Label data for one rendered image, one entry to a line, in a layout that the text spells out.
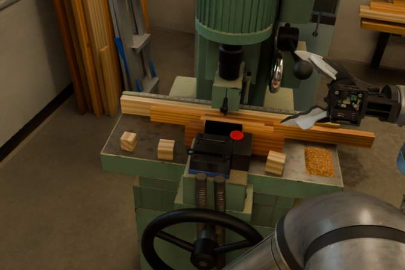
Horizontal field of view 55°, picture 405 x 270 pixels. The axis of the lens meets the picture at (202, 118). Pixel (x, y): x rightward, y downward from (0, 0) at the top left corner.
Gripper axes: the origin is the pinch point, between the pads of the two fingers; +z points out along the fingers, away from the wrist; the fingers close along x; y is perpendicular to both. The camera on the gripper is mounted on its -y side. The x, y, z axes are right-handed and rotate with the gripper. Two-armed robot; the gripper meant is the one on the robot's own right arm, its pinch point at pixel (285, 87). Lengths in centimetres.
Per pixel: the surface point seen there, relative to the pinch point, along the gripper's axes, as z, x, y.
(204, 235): 12.6, 35.4, 6.0
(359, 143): -24.0, 19.2, -20.4
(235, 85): 10.2, 5.6, -13.8
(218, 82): 14.5, 5.4, -14.6
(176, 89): 32, 23, -55
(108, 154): 39.3, 25.2, -6.2
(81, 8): 101, 12, -134
